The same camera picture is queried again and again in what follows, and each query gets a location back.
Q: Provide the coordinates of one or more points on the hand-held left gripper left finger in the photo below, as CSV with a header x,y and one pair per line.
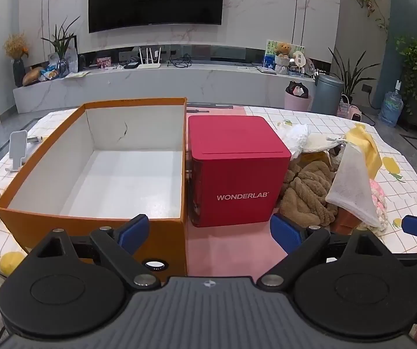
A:
x,y
133,233

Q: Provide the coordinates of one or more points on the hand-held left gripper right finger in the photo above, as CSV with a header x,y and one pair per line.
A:
x,y
284,233

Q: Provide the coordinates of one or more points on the brown fuzzy cloth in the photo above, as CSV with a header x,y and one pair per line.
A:
x,y
306,192

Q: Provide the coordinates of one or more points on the pink knit item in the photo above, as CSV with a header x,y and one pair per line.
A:
x,y
378,200

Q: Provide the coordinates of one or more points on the brown felt piece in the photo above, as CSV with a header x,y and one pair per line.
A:
x,y
343,220

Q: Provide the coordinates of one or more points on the translucent white pouch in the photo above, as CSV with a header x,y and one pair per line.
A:
x,y
350,189

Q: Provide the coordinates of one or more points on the orange cardboard box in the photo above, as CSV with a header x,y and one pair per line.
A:
x,y
103,160

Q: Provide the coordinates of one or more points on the white fluffy cloth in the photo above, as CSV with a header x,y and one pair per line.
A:
x,y
295,138

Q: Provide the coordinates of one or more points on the yellow cloth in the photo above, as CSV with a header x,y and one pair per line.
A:
x,y
366,145

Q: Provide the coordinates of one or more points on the lemon-print checked tablecloth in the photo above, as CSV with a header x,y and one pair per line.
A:
x,y
404,189

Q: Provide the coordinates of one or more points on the red cube box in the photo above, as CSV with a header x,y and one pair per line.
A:
x,y
237,174

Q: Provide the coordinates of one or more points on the blue water jug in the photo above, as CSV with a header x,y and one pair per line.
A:
x,y
390,109

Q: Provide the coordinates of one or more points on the small pink heater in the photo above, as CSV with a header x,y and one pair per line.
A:
x,y
356,113

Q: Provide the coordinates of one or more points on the pink waste bin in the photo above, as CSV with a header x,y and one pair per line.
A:
x,y
297,101

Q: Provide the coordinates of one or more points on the pink woven bag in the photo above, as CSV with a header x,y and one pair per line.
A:
x,y
344,108

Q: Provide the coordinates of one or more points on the grey trash can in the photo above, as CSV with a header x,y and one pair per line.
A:
x,y
326,94

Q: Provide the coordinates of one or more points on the white phone stand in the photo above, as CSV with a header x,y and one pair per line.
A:
x,y
17,145

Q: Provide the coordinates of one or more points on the marble tv console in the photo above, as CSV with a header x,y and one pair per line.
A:
x,y
157,87

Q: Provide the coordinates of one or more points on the tall leafy floor plant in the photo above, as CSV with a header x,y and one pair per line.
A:
x,y
350,80

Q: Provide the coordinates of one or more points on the white router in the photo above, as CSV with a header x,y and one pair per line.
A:
x,y
148,66

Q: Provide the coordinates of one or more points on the trailing green plant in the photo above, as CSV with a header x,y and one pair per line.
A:
x,y
412,58

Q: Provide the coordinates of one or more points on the pink picture card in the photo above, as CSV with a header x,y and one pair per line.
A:
x,y
103,62

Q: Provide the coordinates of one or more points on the colourful snack bags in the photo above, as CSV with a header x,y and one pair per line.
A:
x,y
50,73

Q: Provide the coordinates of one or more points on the green picture board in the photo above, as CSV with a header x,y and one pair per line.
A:
x,y
270,49

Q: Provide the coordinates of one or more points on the brown rounded object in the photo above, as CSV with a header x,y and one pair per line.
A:
x,y
32,76

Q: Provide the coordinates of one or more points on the vase with dried flowers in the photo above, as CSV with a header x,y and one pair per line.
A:
x,y
19,72

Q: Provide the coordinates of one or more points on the green potted plant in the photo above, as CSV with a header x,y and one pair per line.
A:
x,y
61,47

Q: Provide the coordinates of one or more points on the hanging vine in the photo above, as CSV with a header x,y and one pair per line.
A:
x,y
368,3

